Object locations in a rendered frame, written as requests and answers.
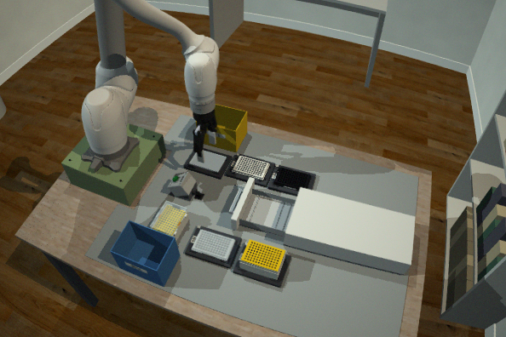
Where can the blue open-top bin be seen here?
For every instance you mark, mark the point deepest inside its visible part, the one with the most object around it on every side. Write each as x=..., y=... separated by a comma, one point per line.
x=146, y=252

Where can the black multi-well plate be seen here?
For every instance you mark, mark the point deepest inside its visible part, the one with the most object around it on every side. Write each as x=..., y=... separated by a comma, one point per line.
x=290, y=179

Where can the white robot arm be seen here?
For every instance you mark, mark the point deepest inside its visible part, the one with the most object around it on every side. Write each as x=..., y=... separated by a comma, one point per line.
x=105, y=111

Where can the large grey bench mat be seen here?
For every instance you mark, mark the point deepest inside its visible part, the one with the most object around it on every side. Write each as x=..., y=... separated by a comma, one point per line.
x=320, y=296

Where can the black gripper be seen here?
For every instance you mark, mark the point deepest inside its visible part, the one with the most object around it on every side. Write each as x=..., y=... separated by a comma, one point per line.
x=198, y=136

